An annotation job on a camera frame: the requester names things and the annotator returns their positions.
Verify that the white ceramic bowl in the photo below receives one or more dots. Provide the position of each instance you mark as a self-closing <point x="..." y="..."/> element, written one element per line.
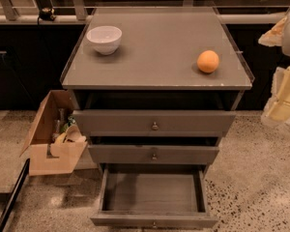
<point x="105" y="39"/>

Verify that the grey top drawer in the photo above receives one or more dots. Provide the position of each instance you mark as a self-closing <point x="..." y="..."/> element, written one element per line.
<point x="154" y="122"/>

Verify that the open cardboard box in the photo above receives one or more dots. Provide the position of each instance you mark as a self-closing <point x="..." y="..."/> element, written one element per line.
<point x="54" y="146"/>

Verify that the grey drawer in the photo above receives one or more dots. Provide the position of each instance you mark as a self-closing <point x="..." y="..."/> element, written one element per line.
<point x="155" y="150"/>
<point x="154" y="122"/>
<point x="153" y="196"/>

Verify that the grey bottom drawer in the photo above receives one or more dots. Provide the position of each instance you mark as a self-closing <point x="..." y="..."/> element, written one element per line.
<point x="153" y="196"/>

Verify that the grey drawer cabinet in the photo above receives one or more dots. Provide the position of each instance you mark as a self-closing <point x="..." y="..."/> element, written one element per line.
<point x="166" y="95"/>

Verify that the small black device on ledge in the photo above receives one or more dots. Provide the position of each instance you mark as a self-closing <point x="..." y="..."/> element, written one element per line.
<point x="47" y="14"/>

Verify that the black bar on floor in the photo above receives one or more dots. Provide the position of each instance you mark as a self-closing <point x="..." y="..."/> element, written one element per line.
<point x="13" y="195"/>

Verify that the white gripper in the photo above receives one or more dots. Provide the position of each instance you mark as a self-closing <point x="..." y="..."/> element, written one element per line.
<point x="277" y="110"/>

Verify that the grey middle drawer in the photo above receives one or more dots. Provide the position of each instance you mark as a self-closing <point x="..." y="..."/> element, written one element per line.
<point x="155" y="150"/>

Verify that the orange fruit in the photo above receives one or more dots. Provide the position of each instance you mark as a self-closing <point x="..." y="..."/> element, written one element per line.
<point x="207" y="61"/>

